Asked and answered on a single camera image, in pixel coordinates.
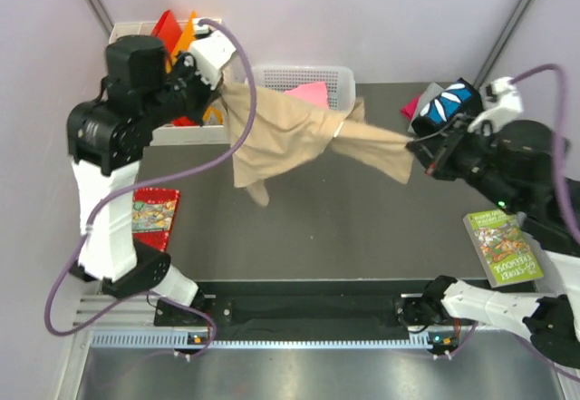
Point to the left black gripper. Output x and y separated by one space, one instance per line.
185 65

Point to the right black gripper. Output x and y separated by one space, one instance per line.
434 153

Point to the beige t shirt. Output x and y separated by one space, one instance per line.
288 132

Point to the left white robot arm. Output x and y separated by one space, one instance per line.
106 140

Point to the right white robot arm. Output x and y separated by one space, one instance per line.
518 169

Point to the white file organizer rack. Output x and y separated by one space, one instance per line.
169 135

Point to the orange clip file folder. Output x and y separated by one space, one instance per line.
212 116

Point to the grey folded t shirt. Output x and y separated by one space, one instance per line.
432 91

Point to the magenta folded t shirt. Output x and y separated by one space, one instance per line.
409 109

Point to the red clip file folder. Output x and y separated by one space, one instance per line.
167 28

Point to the green treehouse book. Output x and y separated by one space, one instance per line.
503 250

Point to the red illustrated book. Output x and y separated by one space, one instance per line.
153 213

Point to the pink t shirt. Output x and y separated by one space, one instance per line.
314 93

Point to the white perforated plastic basket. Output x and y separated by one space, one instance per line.
339 80

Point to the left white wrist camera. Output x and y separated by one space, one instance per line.
212 51

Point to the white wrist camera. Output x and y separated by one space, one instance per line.
501 103
212 51

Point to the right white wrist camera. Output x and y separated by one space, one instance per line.
501 103

